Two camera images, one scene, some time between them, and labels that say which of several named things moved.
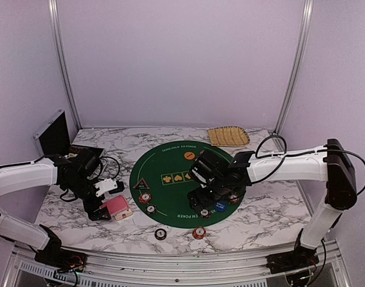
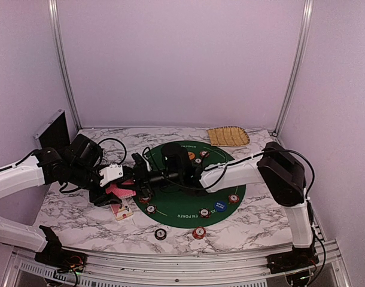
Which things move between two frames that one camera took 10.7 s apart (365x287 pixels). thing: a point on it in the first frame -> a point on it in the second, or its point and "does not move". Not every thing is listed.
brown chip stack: (151, 208) does not move
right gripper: (206, 202) -> (142, 181)
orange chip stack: (234, 198) does not move
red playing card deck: (116, 205) -> (120, 192)
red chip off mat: (198, 232) does not move
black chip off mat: (160, 234) does not move
